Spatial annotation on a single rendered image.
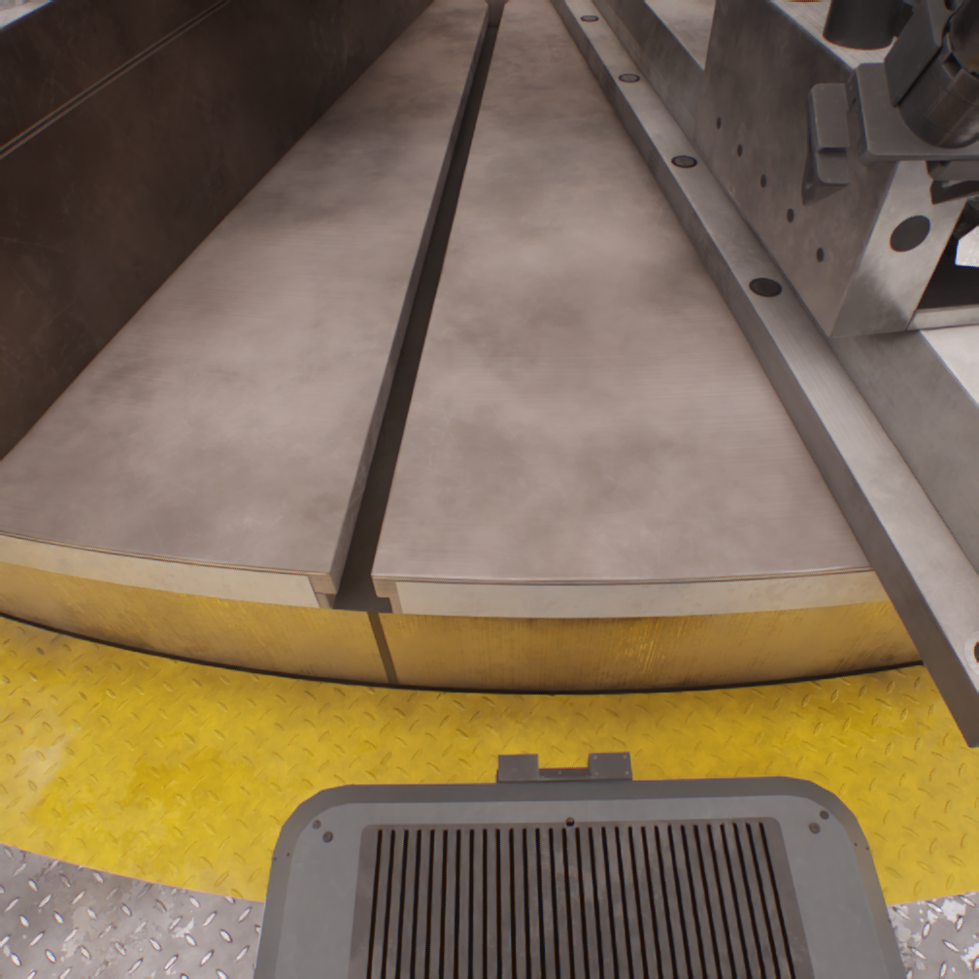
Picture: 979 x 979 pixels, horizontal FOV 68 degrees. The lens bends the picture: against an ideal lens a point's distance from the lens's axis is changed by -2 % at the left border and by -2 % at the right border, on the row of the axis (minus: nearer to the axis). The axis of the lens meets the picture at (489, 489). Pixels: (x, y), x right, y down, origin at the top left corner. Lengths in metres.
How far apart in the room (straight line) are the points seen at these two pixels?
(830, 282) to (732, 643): 0.43
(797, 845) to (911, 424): 0.42
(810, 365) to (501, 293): 0.42
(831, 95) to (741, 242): 0.58
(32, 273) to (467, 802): 0.77
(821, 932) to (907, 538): 0.35
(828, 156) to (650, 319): 0.53
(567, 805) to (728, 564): 0.28
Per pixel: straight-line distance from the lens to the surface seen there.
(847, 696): 1.11
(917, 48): 0.54
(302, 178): 1.43
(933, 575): 0.78
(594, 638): 0.89
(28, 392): 1.05
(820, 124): 0.56
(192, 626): 1.03
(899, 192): 0.73
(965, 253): 0.83
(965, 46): 0.51
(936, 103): 0.53
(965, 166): 0.56
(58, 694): 1.20
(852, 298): 0.78
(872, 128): 0.54
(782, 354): 0.94
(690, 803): 0.71
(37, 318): 1.05
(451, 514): 0.79
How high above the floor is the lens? 0.93
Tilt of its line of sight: 50 degrees down
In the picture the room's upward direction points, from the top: 3 degrees counter-clockwise
